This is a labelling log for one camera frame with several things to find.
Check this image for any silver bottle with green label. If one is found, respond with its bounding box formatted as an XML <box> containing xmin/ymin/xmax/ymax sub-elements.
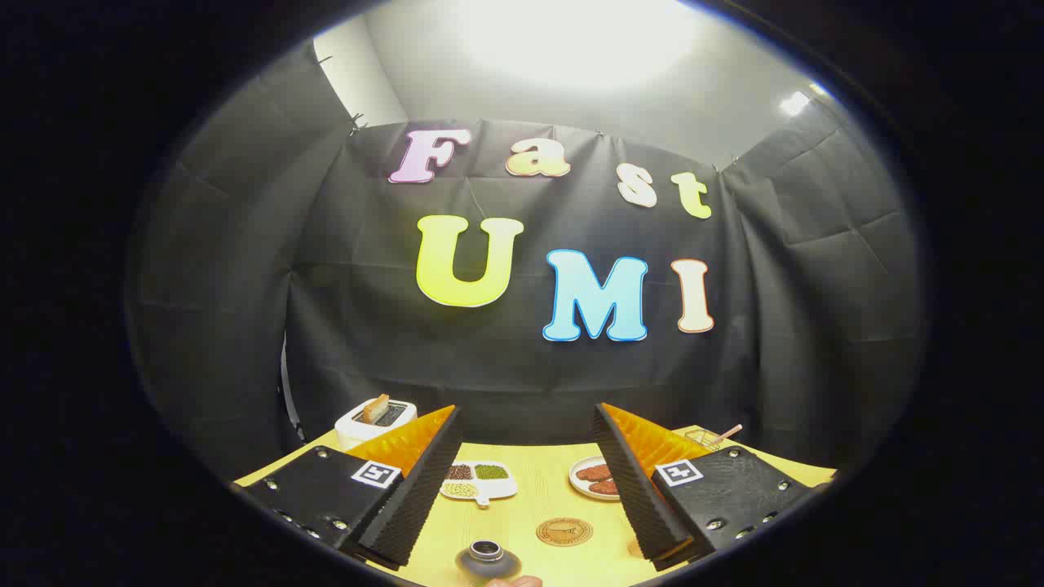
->
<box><xmin>454</xmin><ymin>539</ymin><xmax>524</xmax><ymax>581</ymax></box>

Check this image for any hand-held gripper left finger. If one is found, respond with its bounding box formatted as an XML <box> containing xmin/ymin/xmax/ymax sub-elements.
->
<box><xmin>235</xmin><ymin>404</ymin><xmax>464</xmax><ymax>571</ymax></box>

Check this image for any white divided dish with beans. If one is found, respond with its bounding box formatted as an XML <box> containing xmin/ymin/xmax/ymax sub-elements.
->
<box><xmin>440</xmin><ymin>460</ymin><xmax>519</xmax><ymax>509</ymax></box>

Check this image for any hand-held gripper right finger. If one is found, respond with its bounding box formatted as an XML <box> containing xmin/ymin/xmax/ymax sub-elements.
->
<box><xmin>592</xmin><ymin>402</ymin><xmax>834</xmax><ymax>572</ymax></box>

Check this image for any wooden table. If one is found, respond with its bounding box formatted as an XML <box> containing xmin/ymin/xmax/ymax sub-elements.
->
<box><xmin>232</xmin><ymin>428</ymin><xmax>838</xmax><ymax>587</ymax></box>

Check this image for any round cork coaster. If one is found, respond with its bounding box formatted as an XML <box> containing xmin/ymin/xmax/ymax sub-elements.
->
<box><xmin>536</xmin><ymin>517</ymin><xmax>595</xmax><ymax>548</ymax></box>

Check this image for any white toaster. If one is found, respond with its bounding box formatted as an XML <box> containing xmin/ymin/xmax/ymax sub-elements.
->
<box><xmin>335</xmin><ymin>399</ymin><xmax>418</xmax><ymax>452</ymax></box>

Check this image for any white oval plate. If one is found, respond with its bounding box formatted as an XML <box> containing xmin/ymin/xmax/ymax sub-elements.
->
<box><xmin>568</xmin><ymin>456</ymin><xmax>622</xmax><ymax>501</ymax></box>

